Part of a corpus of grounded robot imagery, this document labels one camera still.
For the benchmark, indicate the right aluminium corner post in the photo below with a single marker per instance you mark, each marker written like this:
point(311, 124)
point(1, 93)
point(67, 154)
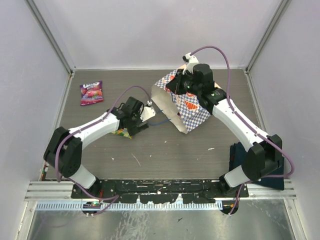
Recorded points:
point(279, 12)

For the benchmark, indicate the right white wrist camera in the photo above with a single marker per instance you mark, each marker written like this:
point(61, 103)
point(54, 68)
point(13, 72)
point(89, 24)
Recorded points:
point(190, 61)

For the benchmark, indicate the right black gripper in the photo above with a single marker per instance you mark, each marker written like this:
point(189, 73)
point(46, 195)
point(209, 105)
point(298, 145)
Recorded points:
point(174, 85)

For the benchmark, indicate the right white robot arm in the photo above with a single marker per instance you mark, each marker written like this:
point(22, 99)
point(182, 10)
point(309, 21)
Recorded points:
point(247, 133)

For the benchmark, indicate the checkered paper bag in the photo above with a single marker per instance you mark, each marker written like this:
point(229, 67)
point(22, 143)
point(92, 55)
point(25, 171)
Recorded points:
point(188, 111)

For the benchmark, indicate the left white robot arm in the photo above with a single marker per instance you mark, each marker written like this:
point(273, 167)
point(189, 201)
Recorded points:
point(65, 148)

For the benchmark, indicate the aluminium corner post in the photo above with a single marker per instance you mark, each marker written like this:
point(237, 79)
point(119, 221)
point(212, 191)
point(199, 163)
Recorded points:
point(279, 12)
point(40, 12)

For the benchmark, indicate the white slotted cable duct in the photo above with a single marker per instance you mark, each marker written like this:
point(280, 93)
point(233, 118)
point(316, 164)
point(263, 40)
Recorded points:
point(80, 205)

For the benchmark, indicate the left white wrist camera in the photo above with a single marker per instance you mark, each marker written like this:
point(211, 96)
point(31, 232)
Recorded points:
point(148, 111)

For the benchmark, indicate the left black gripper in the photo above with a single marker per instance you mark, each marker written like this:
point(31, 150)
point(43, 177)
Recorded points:
point(139, 120)

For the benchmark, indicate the green yellow candy packet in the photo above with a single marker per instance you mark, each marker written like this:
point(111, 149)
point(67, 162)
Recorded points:
point(122, 132)

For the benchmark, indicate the left aluminium corner post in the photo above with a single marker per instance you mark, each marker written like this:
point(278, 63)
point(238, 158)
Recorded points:
point(40, 12)

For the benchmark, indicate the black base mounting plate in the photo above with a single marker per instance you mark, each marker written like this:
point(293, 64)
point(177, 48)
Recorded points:
point(198, 191)

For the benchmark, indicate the dark blue folded cloth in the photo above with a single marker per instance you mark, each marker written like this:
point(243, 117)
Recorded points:
point(263, 163)

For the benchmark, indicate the purple candy snack packet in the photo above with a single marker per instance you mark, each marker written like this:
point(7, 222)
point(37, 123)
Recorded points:
point(91, 93)

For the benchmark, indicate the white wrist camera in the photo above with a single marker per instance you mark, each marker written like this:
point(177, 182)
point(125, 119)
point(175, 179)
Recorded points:
point(190, 61)
point(148, 111)

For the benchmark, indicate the aluminium front rail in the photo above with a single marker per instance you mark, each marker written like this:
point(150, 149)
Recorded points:
point(67, 190)

